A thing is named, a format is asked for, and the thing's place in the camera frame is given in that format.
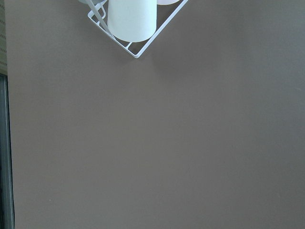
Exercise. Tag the white cup on rack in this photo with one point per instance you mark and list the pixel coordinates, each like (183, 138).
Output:
(132, 20)

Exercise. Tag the white wire cup rack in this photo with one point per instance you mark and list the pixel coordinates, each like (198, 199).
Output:
(98, 15)

